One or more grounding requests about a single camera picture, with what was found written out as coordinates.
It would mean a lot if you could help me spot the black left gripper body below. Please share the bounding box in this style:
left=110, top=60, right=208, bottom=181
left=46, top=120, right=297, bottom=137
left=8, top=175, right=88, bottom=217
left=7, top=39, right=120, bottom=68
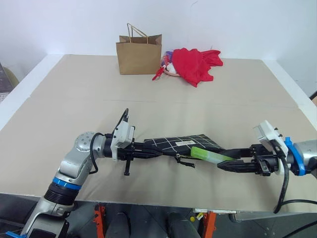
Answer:
left=117, top=138, right=146, bottom=176

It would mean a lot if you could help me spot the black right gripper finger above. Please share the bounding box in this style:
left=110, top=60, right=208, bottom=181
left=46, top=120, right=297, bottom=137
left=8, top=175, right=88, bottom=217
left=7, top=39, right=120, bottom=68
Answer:
left=216, top=160, right=259, bottom=173
left=222, top=147, right=252, bottom=160

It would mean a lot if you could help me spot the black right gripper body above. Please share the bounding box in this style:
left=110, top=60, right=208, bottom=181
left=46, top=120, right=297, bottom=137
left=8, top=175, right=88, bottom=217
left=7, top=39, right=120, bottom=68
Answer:
left=249, top=143, right=281, bottom=177

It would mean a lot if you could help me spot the black white grid pouch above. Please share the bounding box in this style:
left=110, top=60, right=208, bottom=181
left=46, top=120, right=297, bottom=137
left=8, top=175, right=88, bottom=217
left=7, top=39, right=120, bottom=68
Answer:
left=144, top=134, right=239, bottom=169

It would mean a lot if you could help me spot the green highlighter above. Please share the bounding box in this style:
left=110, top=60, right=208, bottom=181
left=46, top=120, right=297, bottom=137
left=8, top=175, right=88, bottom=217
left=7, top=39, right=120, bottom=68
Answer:
left=190, top=146, right=236, bottom=165

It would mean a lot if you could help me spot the beige table mat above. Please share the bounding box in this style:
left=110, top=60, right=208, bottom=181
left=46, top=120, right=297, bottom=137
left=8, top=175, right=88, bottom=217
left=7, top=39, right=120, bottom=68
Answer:
left=29, top=54, right=301, bottom=109
left=0, top=96, right=317, bottom=213

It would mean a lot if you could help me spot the orange clamp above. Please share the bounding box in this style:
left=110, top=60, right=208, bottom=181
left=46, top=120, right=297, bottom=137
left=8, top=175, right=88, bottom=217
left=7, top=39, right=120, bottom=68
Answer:
left=93, top=202, right=106, bottom=238
left=203, top=210, right=216, bottom=238

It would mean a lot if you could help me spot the dark rounded shape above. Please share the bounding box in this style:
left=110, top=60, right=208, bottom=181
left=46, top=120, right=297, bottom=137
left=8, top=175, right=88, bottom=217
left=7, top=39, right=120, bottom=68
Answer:
left=166, top=212, right=199, bottom=238
left=106, top=212, right=131, bottom=238

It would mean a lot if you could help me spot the red plastic clip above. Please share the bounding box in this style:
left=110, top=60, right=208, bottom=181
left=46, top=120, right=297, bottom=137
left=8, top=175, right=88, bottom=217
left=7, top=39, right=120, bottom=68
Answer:
left=152, top=65, right=166, bottom=82

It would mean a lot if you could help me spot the clear plastic bag with items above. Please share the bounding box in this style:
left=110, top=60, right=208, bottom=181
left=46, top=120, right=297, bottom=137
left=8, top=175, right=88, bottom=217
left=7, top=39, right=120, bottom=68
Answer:
left=159, top=49, right=181, bottom=77

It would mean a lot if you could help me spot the brown paper bag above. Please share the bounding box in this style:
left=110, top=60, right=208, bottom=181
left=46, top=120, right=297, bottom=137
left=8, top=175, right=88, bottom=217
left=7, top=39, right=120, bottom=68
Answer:
left=115, top=23, right=163, bottom=75

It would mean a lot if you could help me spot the red cloth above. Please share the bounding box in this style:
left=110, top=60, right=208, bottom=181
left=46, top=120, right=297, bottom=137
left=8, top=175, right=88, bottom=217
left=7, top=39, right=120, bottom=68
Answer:
left=171, top=47, right=224, bottom=88

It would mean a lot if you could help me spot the dark box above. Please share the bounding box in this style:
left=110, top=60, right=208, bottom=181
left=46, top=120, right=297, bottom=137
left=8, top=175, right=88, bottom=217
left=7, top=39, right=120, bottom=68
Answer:
left=0, top=61, right=13, bottom=94

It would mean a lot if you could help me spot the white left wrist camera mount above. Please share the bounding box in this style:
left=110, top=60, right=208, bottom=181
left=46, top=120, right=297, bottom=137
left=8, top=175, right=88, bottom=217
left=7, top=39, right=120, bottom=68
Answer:
left=110, top=120, right=136, bottom=162

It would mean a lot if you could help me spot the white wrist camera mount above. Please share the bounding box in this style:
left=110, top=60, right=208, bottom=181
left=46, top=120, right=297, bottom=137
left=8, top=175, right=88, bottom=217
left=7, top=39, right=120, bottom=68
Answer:
left=252, top=120, right=289, bottom=176
left=110, top=120, right=136, bottom=162

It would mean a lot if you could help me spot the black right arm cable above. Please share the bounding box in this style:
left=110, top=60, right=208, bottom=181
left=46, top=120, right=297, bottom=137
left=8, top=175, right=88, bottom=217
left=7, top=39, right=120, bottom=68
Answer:
left=273, top=146, right=317, bottom=214

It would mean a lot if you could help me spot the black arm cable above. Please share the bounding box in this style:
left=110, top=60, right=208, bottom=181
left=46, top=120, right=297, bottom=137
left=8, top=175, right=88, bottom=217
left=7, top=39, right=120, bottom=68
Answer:
left=273, top=146, right=317, bottom=214
left=89, top=133, right=105, bottom=174

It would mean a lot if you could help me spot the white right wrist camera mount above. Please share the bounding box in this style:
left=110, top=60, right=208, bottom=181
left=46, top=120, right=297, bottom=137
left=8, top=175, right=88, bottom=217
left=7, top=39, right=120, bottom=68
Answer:
left=252, top=120, right=289, bottom=176

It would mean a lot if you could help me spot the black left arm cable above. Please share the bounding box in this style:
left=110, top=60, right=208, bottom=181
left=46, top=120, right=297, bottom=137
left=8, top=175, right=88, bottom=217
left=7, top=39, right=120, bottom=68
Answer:
left=89, top=133, right=105, bottom=174

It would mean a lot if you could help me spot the black left camera cable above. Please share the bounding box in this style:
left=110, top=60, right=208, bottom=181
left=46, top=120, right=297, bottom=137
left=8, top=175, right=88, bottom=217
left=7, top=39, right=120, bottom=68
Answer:
left=114, top=107, right=131, bottom=132

